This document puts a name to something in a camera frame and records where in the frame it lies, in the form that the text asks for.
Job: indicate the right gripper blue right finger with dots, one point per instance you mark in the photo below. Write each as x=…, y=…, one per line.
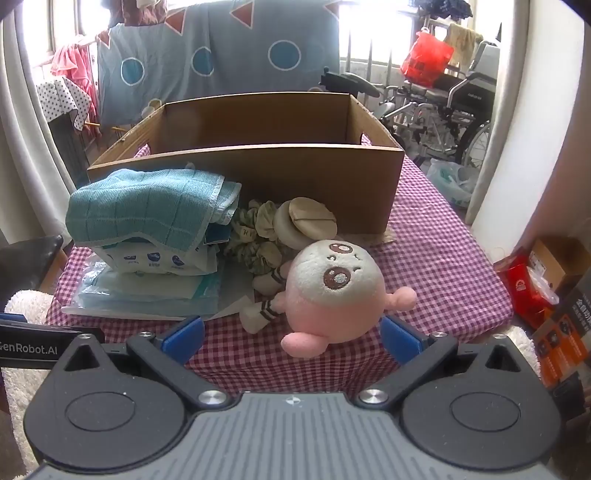
x=401, y=340

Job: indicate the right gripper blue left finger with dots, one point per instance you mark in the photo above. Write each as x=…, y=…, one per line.
x=184, y=340

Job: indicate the blue face mask pack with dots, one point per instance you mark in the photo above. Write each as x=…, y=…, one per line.
x=103, y=292

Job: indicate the pink round plush toy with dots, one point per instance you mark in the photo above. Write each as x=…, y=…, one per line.
x=335, y=293

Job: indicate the white wet wipes pack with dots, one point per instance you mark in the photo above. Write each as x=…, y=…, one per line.
x=143, y=257

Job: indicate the green fabric scrunchie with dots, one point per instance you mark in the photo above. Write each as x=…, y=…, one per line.
x=253, y=240

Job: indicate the teal towel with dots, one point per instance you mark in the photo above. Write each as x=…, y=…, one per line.
x=171, y=208

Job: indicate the beige round powder puffs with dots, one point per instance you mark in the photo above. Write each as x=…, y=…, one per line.
x=302, y=221

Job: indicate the pink checkered tablecloth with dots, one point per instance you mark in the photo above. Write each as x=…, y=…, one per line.
x=432, y=251

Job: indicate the red snack bag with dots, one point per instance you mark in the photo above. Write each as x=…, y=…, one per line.
x=532, y=297

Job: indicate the orange black product box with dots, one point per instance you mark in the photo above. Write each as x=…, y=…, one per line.
x=563, y=349

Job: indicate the small open cardboard box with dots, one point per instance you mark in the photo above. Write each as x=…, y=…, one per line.
x=561, y=261

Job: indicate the brown cardboard box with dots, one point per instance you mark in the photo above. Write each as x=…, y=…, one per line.
x=279, y=146

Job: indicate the black wheelchair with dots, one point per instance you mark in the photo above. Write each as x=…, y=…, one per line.
x=449, y=121

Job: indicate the polka dot white cloth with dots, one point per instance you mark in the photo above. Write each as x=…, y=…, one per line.
x=60, y=96

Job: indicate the red plastic bag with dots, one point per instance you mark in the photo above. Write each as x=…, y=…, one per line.
x=427, y=60

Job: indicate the blue patterned hanging blanket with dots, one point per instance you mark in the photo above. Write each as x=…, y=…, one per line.
x=215, y=48

